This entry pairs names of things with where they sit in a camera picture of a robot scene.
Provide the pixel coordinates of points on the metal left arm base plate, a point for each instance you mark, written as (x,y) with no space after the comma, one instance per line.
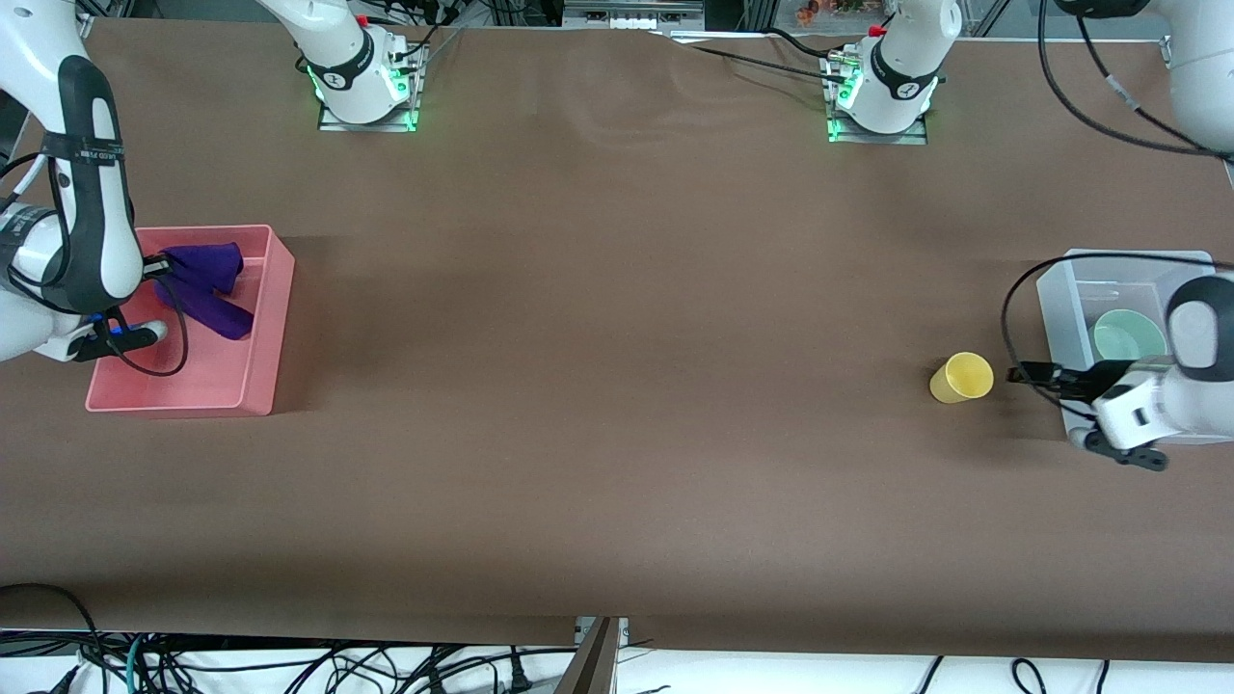
(921,138)

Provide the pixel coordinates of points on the aluminium frame corner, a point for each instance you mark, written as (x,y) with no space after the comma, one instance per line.
(85,26)

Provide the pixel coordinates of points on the mint green bowl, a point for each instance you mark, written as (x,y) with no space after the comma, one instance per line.
(1128,337)

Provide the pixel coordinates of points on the yellow plastic cup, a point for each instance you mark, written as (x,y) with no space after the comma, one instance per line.
(964,378)

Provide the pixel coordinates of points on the small metal bracket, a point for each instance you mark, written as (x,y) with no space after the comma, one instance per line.
(622,631)

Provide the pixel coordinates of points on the white power strip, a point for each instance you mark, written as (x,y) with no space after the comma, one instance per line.
(631,14)

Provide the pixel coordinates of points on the clear plastic bin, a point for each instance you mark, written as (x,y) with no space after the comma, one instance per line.
(1070,299)

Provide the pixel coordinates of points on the brown wooden beam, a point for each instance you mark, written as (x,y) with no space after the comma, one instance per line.
(590,665)

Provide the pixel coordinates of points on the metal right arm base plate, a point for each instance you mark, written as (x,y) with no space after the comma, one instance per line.
(410,96)

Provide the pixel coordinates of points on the brown table cover sheet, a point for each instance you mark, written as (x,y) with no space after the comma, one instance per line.
(617,386)

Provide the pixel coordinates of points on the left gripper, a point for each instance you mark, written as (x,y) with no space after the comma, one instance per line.
(1073,380)

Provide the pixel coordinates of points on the purple cloth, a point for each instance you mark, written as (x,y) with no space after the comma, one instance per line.
(207,284)

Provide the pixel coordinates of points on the pink plastic bin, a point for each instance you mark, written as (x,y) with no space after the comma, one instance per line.
(222,371)

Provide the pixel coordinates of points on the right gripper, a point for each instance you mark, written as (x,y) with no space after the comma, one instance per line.
(154,264)

